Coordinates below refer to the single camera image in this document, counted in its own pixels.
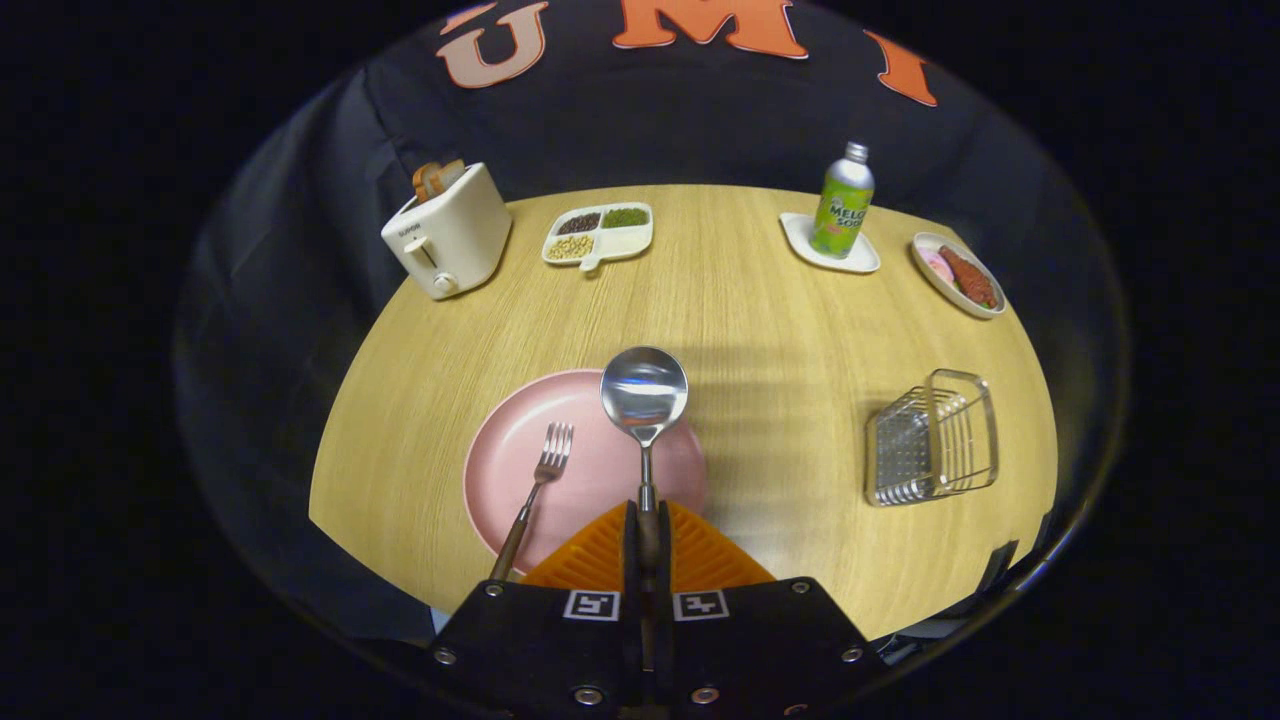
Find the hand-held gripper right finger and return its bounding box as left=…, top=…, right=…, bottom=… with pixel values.
left=648, top=500, right=886, bottom=720

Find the white divided tray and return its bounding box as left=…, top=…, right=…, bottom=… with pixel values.
left=542, top=202, right=655, bottom=273

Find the green drink bottle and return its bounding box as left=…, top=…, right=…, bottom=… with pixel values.
left=810, top=141, right=876, bottom=261

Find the cream toaster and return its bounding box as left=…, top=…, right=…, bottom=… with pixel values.
left=381, top=162, right=514, bottom=301

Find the pink round plate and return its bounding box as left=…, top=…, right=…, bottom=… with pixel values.
left=463, top=369, right=709, bottom=576

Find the wooden-handled metal fork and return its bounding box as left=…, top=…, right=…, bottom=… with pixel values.
left=488, top=421, right=575, bottom=582

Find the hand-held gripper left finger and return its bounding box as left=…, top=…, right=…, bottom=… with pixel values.
left=430, top=500, right=649, bottom=720

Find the white square coaster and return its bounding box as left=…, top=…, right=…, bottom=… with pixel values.
left=779, top=212, right=882, bottom=275

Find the wooden-handled metal spoon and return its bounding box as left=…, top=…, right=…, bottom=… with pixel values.
left=600, top=346, right=690, bottom=596

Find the white oval dish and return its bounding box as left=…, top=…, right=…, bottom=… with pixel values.
left=911, top=232, right=1008, bottom=320

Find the metal wire basket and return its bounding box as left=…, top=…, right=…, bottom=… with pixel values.
left=865, top=368, right=1000, bottom=508

